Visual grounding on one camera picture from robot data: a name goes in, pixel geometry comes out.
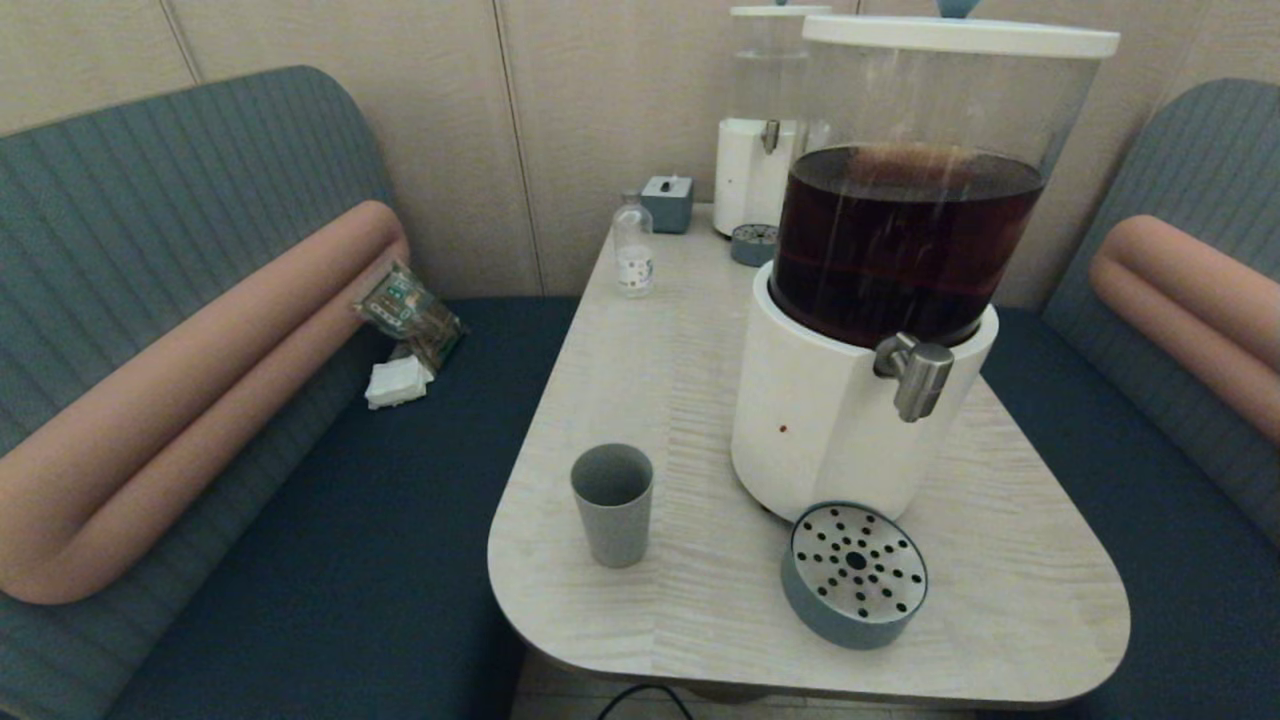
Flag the large dispenser with dark tea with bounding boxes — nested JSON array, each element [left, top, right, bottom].
[[730, 40, 1111, 523]]

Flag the short pink bolster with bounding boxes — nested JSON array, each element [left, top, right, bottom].
[[1089, 214, 1280, 446]]

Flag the black floor cable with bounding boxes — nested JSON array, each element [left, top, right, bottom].
[[597, 683, 694, 720]]

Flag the grey plastic cup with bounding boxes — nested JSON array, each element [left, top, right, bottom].
[[571, 443, 654, 569]]

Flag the long folded pink bolster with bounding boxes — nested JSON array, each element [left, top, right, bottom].
[[0, 200, 411, 606]]

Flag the large metal dispenser tap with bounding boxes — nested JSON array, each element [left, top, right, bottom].
[[873, 332, 955, 423]]

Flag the large white dispenser lid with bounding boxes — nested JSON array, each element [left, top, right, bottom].
[[802, 0, 1121, 59]]

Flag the empty blue bench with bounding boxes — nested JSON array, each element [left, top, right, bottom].
[[975, 78, 1280, 720]]

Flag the blue bench with snack packet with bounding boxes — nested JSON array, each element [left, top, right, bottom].
[[0, 65, 581, 720]]

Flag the grey tissue box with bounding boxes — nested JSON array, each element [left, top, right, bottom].
[[641, 175, 695, 235]]

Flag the small clear water dispenser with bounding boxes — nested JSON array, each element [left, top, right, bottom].
[[714, 12, 833, 239]]

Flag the small white dispenser lid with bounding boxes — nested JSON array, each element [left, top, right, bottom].
[[730, 0, 833, 18]]

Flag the large blue-grey perforated drip tray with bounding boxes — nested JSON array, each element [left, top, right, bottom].
[[781, 501, 929, 651]]

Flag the small blue-grey drip tray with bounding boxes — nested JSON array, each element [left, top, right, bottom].
[[730, 222, 780, 268]]

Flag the small clear bottle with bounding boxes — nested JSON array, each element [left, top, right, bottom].
[[612, 190, 655, 299]]

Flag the green snack packet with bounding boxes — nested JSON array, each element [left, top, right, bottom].
[[353, 260, 467, 373]]

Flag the white napkin stack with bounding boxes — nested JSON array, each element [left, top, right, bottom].
[[364, 353, 435, 410]]

